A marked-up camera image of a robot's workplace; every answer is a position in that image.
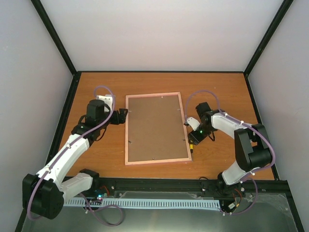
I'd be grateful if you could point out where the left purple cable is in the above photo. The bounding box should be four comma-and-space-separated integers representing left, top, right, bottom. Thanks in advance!
27, 86, 125, 227

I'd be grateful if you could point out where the black corner post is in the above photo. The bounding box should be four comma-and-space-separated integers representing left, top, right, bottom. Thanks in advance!
30, 0, 78, 73
243, 0, 295, 74

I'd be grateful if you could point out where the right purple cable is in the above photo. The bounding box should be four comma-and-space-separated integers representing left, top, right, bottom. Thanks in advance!
184, 90, 276, 216

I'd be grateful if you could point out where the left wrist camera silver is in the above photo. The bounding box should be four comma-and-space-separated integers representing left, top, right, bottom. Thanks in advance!
96, 95, 113, 109

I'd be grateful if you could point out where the pink wooden picture frame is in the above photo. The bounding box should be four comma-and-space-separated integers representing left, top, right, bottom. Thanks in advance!
124, 91, 193, 166

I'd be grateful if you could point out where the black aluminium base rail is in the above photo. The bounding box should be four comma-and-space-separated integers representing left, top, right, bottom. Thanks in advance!
31, 176, 290, 196

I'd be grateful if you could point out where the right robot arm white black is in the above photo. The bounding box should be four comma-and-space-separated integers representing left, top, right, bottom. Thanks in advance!
184, 102, 275, 195

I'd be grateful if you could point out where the purple cable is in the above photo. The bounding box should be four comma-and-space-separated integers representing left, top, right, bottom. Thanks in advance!
27, 86, 125, 227
184, 90, 276, 216

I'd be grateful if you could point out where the yellow handled screwdriver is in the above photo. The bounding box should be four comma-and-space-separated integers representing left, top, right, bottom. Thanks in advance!
189, 144, 194, 161

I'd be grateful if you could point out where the left black corner post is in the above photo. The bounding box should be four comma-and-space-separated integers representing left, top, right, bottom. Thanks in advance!
30, 0, 78, 73

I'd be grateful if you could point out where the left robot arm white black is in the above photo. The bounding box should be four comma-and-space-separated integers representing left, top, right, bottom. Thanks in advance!
22, 96, 128, 220

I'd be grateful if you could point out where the right black corner post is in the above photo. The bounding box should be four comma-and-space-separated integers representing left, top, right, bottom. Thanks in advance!
243, 0, 295, 74

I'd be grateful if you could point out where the light blue slotted cable duct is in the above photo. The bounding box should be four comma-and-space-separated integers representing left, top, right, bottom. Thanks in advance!
63, 197, 221, 210

